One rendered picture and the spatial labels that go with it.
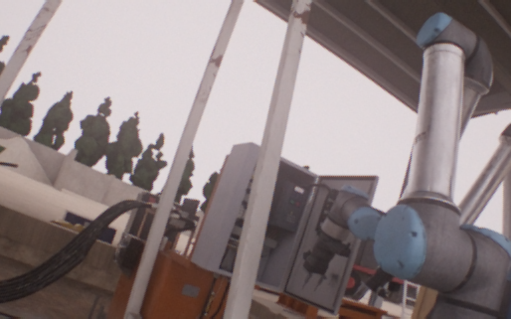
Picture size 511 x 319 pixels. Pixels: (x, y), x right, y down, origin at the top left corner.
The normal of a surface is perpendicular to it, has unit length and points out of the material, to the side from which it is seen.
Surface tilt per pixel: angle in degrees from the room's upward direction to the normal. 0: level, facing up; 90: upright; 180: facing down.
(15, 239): 90
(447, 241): 80
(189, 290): 90
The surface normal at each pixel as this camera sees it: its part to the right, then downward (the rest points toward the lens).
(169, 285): 0.56, 0.01
